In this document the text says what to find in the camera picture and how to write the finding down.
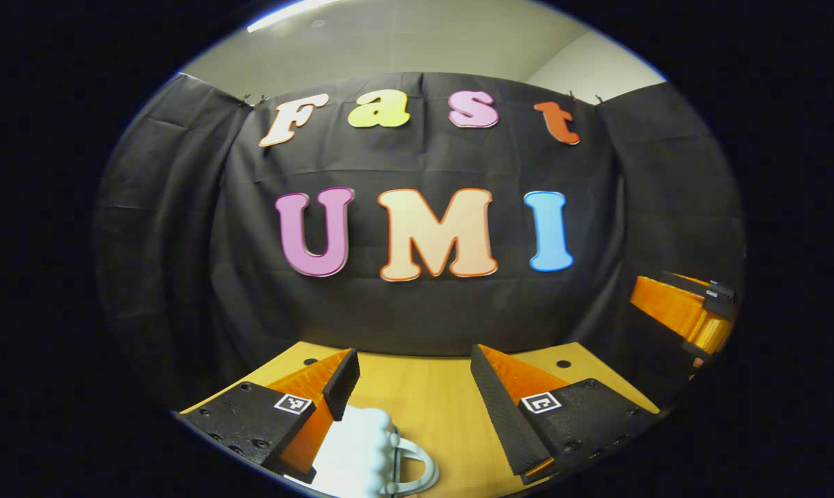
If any black backdrop cloth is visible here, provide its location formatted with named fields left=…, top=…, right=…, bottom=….
left=92, top=69, right=746, bottom=416

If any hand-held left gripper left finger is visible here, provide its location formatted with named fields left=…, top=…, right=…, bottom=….
left=178, top=348, right=361, bottom=485

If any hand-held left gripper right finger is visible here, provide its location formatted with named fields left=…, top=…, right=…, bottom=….
left=470, top=344, right=661, bottom=485

